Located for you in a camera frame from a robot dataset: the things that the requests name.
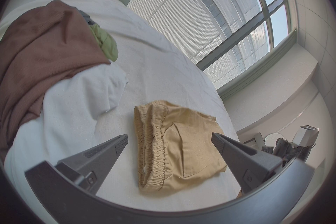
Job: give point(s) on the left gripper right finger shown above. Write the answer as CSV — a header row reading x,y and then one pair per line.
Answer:
x,y
241,162

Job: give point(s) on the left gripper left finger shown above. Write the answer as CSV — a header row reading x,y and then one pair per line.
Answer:
x,y
102,160

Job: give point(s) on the tan shorts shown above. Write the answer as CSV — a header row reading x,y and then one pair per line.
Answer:
x,y
189,144

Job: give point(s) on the bed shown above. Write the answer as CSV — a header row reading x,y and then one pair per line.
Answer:
x,y
157,68

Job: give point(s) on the pale blue garment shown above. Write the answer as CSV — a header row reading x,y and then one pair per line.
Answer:
x,y
84,94

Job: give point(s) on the green garment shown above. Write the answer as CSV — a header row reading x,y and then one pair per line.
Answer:
x,y
106,43

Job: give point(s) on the brown garment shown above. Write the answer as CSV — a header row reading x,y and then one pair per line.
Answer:
x,y
44,55

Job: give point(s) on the dark grey garment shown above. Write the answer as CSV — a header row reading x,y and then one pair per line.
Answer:
x,y
85,17

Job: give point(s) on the window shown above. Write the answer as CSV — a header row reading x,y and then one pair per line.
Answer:
x,y
204,13

